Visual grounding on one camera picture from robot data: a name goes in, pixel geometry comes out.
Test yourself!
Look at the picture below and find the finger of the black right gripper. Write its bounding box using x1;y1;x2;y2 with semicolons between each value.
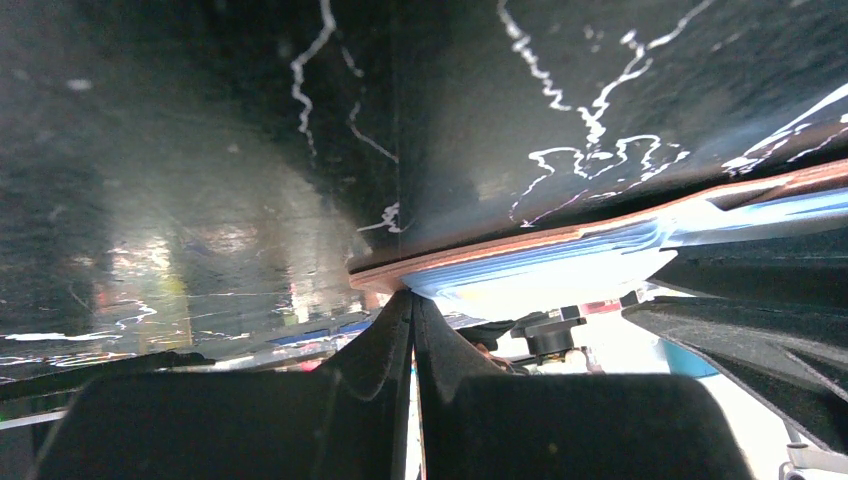
649;228;847;308
623;296;847;453

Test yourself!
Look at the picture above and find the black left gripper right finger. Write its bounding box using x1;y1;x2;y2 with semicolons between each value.
411;295;751;479

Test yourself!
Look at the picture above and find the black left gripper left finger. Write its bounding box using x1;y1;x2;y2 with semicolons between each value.
33;291;413;479

